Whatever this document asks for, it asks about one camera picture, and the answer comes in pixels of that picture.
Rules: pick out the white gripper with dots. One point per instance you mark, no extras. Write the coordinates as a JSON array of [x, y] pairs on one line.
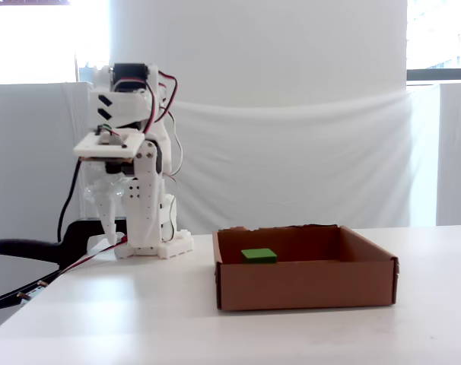
[[108, 207]]

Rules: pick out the green cube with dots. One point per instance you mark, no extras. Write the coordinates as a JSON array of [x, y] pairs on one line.
[[259, 254]]

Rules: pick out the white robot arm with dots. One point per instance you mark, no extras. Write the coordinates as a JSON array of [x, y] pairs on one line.
[[120, 104]]

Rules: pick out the brown cardboard box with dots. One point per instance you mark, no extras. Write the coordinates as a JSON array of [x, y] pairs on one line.
[[306, 285]]

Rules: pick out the wide white partition panel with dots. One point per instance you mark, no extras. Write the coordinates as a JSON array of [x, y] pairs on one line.
[[32, 159]]

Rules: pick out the black strip with screws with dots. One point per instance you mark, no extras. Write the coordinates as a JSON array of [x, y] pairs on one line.
[[13, 296]]

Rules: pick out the white backdrop cloth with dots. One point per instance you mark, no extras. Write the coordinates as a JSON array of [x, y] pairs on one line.
[[291, 159]]

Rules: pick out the narrow white partition panel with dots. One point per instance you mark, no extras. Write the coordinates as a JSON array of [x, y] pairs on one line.
[[456, 152]]

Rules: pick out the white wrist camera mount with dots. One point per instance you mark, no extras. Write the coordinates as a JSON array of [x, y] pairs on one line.
[[112, 150]]

